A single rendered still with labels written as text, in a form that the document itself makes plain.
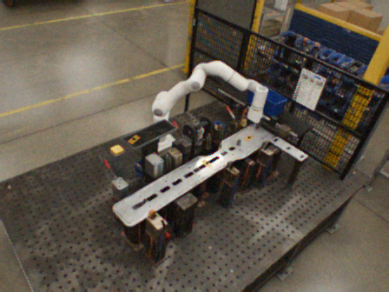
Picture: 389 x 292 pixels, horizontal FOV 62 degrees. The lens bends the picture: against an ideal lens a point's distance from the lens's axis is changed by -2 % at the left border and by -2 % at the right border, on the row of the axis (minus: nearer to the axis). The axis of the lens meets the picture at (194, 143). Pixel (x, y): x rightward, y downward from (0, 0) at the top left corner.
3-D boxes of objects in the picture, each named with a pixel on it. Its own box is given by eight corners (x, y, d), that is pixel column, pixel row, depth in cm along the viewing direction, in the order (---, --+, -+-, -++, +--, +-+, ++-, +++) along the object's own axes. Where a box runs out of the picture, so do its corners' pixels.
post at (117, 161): (118, 203, 227) (115, 156, 199) (112, 196, 231) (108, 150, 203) (128, 198, 231) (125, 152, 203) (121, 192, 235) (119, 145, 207)
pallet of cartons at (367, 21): (335, 78, 576) (359, 20, 509) (300, 60, 622) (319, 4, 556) (369, 66, 637) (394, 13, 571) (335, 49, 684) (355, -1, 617)
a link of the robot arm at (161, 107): (163, 109, 258) (158, 122, 246) (153, 99, 253) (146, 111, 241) (210, 76, 229) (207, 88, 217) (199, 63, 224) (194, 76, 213)
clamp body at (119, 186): (121, 228, 211) (118, 192, 188) (111, 218, 216) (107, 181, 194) (133, 222, 216) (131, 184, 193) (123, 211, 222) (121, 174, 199)
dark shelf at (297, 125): (298, 138, 256) (299, 136, 254) (216, 89, 302) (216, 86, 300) (312, 129, 269) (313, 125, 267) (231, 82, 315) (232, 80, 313)
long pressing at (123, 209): (131, 232, 177) (131, 230, 176) (108, 207, 188) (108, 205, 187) (276, 137, 257) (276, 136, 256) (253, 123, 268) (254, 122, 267)
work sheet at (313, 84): (314, 112, 262) (327, 78, 242) (291, 99, 273) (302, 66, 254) (315, 111, 263) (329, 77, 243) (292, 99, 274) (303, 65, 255)
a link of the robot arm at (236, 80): (227, 72, 232) (260, 96, 240) (225, 83, 219) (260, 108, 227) (234, 63, 227) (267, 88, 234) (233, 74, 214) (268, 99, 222)
